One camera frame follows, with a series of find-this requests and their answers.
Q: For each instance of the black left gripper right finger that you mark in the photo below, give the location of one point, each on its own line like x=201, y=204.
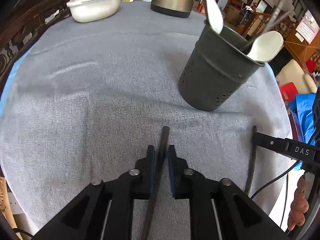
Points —
x=218, y=209

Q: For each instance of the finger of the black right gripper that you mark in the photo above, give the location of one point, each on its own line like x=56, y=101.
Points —
x=288, y=147

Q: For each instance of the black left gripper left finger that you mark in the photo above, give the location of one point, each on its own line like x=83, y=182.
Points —
x=104, y=210

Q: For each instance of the dark chopstick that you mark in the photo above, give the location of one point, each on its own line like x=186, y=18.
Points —
x=251, y=166
x=156, y=182

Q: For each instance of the right hand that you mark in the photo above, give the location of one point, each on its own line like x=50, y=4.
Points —
x=298, y=207

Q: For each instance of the blue jacket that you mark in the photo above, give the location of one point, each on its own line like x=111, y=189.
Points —
x=304, y=104

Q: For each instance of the cream armchair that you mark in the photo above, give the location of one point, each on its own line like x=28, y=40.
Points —
x=292, y=72

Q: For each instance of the grey table cloth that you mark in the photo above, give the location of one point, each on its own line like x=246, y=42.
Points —
x=89, y=98

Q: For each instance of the white spoon right in holder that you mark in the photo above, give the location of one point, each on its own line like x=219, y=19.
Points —
x=266, y=47

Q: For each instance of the white spoon in holder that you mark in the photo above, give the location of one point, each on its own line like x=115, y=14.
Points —
x=266, y=47
x=214, y=16

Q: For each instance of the dark perforated utensil holder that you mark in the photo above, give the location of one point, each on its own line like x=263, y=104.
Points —
x=215, y=69

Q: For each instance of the chopsticks right in holder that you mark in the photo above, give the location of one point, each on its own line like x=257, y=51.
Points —
x=274, y=20

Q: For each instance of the white spoon left in holder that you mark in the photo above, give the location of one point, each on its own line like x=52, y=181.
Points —
x=214, y=16

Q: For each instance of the white bowl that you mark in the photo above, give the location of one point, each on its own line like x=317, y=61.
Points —
x=93, y=10

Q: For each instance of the dark carved wooden bench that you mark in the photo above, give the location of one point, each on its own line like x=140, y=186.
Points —
x=27, y=22

